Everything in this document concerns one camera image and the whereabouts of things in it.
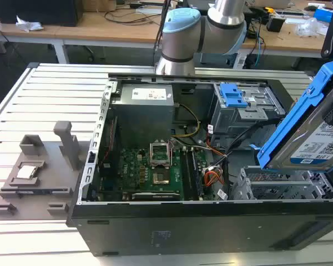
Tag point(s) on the crumpled white paper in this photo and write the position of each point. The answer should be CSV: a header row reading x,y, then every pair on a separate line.
x,y
27,24

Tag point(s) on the blue box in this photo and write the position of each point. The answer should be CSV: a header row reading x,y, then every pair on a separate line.
x,y
323,14

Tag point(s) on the RAM stick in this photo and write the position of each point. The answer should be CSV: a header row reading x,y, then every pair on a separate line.
x,y
36,191

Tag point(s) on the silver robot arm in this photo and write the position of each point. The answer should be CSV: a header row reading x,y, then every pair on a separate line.
x,y
177,38

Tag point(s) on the clear plastic bag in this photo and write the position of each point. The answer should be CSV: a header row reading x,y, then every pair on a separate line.
x,y
310,27

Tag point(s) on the small yellow tool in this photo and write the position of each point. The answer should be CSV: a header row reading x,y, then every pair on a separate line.
x,y
269,10

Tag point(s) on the grey power supply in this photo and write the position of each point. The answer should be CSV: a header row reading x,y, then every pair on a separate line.
x,y
144,116

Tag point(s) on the silver CPU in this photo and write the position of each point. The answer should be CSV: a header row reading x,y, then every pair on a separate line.
x,y
26,172

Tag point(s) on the hard disk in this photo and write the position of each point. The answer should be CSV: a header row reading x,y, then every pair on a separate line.
x,y
322,138

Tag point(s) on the black RAM slot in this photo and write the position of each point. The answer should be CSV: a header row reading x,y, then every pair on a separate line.
x,y
186,174
197,174

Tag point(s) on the CPU socket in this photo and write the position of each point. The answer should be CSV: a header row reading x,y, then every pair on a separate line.
x,y
161,178

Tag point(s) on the grey parts rack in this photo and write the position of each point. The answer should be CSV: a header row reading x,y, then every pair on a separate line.
x,y
52,166

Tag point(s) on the green motherboard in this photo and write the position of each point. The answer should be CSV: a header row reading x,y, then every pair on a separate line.
x,y
133,169

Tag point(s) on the grey metal drive cage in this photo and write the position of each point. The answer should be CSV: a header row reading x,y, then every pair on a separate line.
x,y
230,119

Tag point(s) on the metal locking lever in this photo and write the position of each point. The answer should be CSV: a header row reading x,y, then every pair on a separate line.
x,y
171,152

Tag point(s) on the long wooden desk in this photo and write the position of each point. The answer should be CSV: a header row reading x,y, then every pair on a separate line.
x,y
100,31

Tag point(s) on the cluttered wooden desk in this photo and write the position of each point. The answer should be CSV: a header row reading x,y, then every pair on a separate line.
x,y
288,41

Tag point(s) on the small black box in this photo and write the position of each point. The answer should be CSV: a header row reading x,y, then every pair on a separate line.
x,y
274,24

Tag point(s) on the black PC case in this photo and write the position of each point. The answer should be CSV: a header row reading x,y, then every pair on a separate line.
x,y
183,230

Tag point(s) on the metal disk bay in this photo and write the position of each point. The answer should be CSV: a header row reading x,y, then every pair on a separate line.
x,y
280,188

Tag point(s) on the large black box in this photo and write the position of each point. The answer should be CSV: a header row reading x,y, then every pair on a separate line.
x,y
36,12

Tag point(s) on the black graphics card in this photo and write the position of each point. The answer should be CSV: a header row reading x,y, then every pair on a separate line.
x,y
155,196

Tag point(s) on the blue empty disk carrier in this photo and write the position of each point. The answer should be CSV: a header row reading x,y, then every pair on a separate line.
x,y
234,97

